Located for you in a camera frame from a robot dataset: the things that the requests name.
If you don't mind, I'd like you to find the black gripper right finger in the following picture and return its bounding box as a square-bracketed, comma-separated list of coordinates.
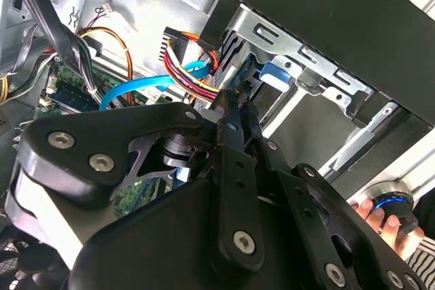
[243, 101, 429, 290]

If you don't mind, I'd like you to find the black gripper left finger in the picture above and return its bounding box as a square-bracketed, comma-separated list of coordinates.
[13, 90, 266, 272]

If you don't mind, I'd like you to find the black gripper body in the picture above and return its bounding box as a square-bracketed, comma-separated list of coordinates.
[69, 133, 344, 290]

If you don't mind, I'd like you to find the round black tool blue ring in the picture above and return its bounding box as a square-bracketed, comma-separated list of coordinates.
[362, 181, 419, 236]

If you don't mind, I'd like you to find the multicoloured disk power wire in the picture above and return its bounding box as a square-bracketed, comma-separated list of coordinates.
[158, 26, 245, 104]

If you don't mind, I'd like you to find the hard disk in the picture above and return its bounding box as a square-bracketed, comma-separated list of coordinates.
[203, 28, 293, 114]

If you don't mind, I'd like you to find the person's hand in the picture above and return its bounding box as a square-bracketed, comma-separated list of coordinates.
[351, 198, 425, 261]

